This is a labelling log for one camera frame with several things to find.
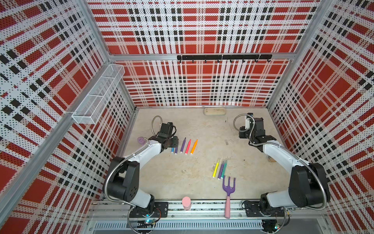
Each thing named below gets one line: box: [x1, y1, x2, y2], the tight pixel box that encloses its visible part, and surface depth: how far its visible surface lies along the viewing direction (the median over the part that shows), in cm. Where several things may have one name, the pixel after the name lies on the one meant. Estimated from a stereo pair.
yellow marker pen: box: [212, 157, 221, 178], surface depth 90 cm
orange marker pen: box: [190, 139, 199, 155], surface depth 100 cm
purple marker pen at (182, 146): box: [180, 137, 187, 154], surface depth 100 cm
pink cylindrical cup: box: [182, 195, 192, 211], surface depth 70 cm
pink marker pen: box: [185, 138, 192, 155], surface depth 100 cm
